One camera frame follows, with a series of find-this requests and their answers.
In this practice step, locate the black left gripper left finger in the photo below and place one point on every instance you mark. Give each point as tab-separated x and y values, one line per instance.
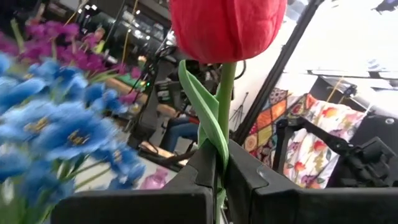
140	208

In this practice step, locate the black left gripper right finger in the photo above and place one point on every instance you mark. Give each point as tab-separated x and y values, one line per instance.
295	208

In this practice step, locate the blue artificial flower bunch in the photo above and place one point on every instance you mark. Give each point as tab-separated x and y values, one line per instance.
71	137

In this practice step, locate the purple artificial flower bunch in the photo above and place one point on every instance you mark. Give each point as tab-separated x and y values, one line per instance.
62	53

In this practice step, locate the red artificial tulip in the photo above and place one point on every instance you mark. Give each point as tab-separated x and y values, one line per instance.
227	31

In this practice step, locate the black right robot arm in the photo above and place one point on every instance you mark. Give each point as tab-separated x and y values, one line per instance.
373	161

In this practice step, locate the pink glass vase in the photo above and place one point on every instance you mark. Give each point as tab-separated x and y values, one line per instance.
155	182

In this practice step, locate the white floral cloth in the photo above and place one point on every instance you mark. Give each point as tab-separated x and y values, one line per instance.
311	161

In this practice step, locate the person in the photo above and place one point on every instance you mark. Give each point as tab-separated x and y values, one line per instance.
178	130

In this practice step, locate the colourful patchwork cloth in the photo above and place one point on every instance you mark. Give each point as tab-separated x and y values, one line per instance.
264	124

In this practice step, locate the black gantry pole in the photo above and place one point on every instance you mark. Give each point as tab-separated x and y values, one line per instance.
273	77

